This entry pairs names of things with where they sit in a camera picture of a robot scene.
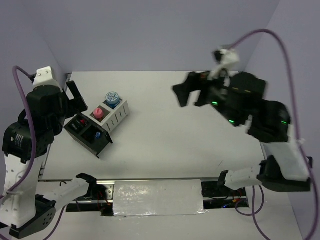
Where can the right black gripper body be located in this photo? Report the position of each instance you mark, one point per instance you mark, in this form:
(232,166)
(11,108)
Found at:
(211,91)

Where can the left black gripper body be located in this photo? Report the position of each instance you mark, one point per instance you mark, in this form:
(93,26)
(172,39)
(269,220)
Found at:
(69,109)

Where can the pink capped marker bottle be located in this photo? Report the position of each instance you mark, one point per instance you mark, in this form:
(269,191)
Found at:
(98,113)

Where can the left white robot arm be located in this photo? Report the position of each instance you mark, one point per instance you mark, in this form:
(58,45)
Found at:
(25,144)

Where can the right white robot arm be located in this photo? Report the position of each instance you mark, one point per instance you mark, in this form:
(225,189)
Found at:
(285,170)

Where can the black mesh organizer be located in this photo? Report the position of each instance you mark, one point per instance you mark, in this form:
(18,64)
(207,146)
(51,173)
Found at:
(86,135)

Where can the white mesh organizer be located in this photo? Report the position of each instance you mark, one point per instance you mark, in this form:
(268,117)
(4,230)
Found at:
(112,116)

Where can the silver foil cover plate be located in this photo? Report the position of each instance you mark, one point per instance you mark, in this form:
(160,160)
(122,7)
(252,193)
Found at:
(158,198)

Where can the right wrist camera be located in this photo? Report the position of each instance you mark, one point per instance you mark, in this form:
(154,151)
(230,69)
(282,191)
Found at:
(225,60)

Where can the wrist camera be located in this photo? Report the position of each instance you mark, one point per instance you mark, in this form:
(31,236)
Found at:
(44,77)
(225,60)

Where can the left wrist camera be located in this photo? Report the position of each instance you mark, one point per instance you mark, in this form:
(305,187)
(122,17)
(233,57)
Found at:
(44,77)

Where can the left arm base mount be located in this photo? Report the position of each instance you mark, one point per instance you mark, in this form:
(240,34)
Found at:
(99,197)

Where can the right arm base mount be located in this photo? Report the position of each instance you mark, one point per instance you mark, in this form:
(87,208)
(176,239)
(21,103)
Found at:
(216,196)

